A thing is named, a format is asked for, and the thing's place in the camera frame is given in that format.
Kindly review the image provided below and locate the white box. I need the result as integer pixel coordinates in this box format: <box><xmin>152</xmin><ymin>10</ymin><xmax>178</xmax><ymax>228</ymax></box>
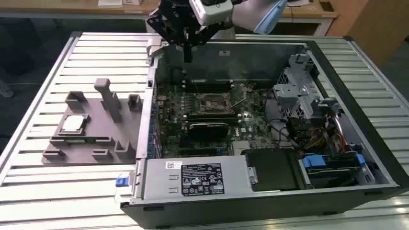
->
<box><xmin>98</xmin><ymin>0</ymin><xmax>124</xmax><ymax>9</ymax></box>

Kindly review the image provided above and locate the silver power supply unit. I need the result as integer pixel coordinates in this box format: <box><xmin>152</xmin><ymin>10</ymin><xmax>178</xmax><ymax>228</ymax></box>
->
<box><xmin>142</xmin><ymin>157</ymin><xmax>259</xmax><ymax>201</ymax></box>

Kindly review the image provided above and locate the black graphics card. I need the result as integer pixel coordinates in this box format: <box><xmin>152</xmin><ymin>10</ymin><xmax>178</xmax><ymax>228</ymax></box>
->
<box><xmin>188</xmin><ymin>122</ymin><xmax>230</xmax><ymax>140</ymax></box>

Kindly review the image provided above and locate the coloured power wire bundle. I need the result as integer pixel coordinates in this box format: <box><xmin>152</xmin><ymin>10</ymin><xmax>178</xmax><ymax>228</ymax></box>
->
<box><xmin>299</xmin><ymin>115</ymin><xmax>349</xmax><ymax>155</ymax></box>

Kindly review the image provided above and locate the silver chipset heatsink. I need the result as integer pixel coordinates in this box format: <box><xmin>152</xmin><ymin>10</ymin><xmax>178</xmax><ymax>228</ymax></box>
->
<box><xmin>232</xmin><ymin>140</ymin><xmax>252</xmax><ymax>155</ymax></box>

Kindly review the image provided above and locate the hard disk in blue carrier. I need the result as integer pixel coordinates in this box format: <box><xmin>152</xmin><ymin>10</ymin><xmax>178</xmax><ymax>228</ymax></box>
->
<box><xmin>300</xmin><ymin>153</ymin><xmax>365</xmax><ymax>189</ymax></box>

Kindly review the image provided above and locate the grey case release handle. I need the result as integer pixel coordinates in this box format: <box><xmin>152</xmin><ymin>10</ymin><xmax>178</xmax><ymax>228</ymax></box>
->
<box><xmin>146</xmin><ymin>39</ymin><xmax>166</xmax><ymax>65</ymax></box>

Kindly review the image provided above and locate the green motherboard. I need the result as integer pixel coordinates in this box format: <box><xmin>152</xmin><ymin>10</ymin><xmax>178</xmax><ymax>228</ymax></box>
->
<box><xmin>154</xmin><ymin>82</ymin><xmax>276</xmax><ymax>159</ymax></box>

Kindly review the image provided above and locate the black open PC case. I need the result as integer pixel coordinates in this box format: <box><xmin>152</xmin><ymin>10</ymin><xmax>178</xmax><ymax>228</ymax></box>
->
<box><xmin>120</xmin><ymin>33</ymin><xmax>409</xmax><ymax>230</ymax></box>

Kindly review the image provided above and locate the black expansion slot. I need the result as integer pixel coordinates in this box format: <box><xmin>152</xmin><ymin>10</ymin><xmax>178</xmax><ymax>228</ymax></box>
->
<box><xmin>178</xmin><ymin>148</ymin><xmax>231</xmax><ymax>156</ymax></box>

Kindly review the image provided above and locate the wooden cabinet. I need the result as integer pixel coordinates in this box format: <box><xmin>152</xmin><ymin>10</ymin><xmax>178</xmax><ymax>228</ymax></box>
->
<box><xmin>329</xmin><ymin>0</ymin><xmax>409</xmax><ymax>68</ymax></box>

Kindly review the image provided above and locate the wooden desk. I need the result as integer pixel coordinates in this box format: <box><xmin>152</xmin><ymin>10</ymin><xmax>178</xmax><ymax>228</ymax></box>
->
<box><xmin>0</xmin><ymin>0</ymin><xmax>340</xmax><ymax>36</ymax></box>

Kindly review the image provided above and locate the silver CPU chip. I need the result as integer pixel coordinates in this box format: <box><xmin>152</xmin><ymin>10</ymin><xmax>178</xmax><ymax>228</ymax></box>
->
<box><xmin>60</xmin><ymin>115</ymin><xmax>90</xmax><ymax>133</ymax></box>

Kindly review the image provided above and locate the metal socket cover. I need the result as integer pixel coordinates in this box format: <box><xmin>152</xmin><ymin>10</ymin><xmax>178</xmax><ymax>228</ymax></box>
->
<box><xmin>228</xmin><ymin>82</ymin><xmax>250</xmax><ymax>100</ymax></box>

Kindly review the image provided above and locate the black RAM slot bank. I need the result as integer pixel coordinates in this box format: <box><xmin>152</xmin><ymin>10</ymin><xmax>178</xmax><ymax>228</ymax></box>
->
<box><xmin>187</xmin><ymin>113</ymin><xmax>240</xmax><ymax>126</ymax></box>
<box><xmin>183</xmin><ymin>79</ymin><xmax>234</xmax><ymax>93</ymax></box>

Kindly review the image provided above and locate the black power supply label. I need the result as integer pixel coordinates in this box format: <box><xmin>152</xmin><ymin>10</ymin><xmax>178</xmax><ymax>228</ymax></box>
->
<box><xmin>182</xmin><ymin>163</ymin><xmax>227</xmax><ymax>196</ymax></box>

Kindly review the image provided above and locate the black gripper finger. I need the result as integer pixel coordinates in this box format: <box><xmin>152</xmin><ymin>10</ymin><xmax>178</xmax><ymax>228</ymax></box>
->
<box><xmin>188</xmin><ymin>23</ymin><xmax>216</xmax><ymax>63</ymax></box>
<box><xmin>147</xmin><ymin>14</ymin><xmax>190</xmax><ymax>63</ymax></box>

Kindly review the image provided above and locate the metal drive cage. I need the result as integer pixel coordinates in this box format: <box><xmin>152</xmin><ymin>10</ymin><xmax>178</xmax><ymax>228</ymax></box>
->
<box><xmin>271</xmin><ymin>54</ymin><xmax>340</xmax><ymax>120</ymax></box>

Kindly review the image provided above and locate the green RAM stick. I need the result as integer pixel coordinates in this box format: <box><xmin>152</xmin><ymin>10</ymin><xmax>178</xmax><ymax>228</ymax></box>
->
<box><xmin>66</xmin><ymin>136</ymin><xmax>111</xmax><ymax>144</ymax></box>

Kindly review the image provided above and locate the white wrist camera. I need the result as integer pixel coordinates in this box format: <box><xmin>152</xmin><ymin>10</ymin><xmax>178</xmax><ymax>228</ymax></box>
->
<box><xmin>190</xmin><ymin>0</ymin><xmax>236</xmax><ymax>26</ymax></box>

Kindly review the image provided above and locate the CPU socket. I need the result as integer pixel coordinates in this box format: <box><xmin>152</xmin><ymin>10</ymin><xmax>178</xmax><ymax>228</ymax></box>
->
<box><xmin>198</xmin><ymin>92</ymin><xmax>235</xmax><ymax>115</ymax></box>

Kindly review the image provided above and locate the grey parts rack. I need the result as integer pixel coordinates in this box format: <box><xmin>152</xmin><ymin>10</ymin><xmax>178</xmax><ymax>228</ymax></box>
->
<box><xmin>42</xmin><ymin>78</ymin><xmax>143</xmax><ymax>165</ymax></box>

